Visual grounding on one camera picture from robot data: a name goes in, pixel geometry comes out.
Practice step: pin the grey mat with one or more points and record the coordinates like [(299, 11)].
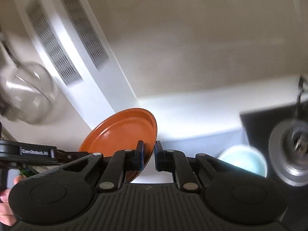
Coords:
[(212, 145)]

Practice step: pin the narrow side vent grille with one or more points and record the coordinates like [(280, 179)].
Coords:
[(85, 31)]

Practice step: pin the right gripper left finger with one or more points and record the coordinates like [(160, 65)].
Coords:
[(122, 161)]

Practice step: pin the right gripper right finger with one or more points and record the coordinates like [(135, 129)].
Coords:
[(176, 163)]

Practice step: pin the orange round plate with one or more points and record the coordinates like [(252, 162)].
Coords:
[(122, 131)]

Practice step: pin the black gas stove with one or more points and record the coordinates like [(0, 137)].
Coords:
[(258, 126)]

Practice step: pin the metal mesh strainer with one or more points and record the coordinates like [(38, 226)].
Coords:
[(30, 88)]

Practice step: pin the light blue small bowl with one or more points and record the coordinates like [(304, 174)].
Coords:
[(245, 157)]

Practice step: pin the grey vent grille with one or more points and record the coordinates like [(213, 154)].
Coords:
[(50, 42)]

